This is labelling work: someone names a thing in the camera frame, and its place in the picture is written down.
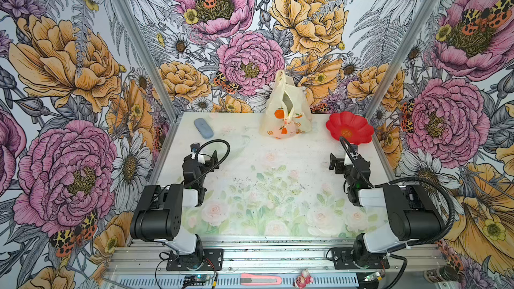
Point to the dark cylindrical can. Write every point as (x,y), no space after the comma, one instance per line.
(441,274)

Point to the aluminium frame rail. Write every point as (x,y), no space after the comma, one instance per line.
(143,264)

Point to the red flower-shaped plate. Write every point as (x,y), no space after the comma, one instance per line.
(354,128)

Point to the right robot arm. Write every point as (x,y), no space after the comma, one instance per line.
(412,217)

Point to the green circuit board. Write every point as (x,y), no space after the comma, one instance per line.
(197,280)

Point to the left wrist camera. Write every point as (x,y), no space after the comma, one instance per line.
(195,147)

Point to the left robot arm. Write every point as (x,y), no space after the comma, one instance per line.
(158,214)

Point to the pink utility knife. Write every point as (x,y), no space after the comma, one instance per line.
(260,280)

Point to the small pink figurine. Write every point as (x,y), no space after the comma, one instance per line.
(303,280)

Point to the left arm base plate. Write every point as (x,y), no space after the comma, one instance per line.
(205,260)

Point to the cream printed plastic bag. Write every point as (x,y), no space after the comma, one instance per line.
(287,111)

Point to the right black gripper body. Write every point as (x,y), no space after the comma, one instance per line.
(340,164)

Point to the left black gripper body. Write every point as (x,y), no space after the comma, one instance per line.
(197,160)

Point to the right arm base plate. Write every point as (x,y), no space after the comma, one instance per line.
(347,259)

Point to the blue-grey eraser block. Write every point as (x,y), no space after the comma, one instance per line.
(203,128)

